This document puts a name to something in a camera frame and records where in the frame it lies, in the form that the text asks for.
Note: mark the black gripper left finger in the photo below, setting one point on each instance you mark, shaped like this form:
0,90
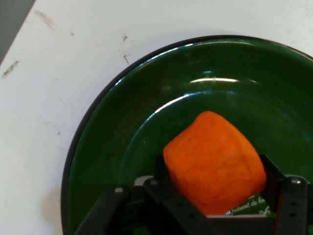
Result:
151,200

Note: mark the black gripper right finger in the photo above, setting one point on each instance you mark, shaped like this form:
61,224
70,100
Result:
293,203

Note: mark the orange toy block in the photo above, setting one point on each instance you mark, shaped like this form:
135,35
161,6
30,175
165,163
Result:
212,161

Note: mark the green enamel plate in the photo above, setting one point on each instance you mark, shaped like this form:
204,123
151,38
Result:
220,85

